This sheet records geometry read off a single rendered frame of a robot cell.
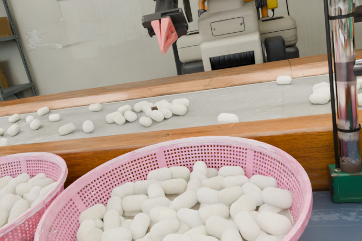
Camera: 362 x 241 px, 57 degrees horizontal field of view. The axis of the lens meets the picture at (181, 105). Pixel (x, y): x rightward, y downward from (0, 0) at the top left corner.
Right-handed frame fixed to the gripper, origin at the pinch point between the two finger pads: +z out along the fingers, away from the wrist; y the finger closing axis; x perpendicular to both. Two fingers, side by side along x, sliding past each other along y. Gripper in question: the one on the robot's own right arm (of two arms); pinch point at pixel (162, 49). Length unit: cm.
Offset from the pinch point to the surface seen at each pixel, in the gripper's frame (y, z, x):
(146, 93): -8.0, 4.0, 10.5
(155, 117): 1.0, 19.9, -3.3
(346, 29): 31.5, 25.4, -25.0
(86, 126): -12.7, 21.1, -4.8
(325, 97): 31.4, 20.0, -3.0
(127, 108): -8.3, 13.3, 2.4
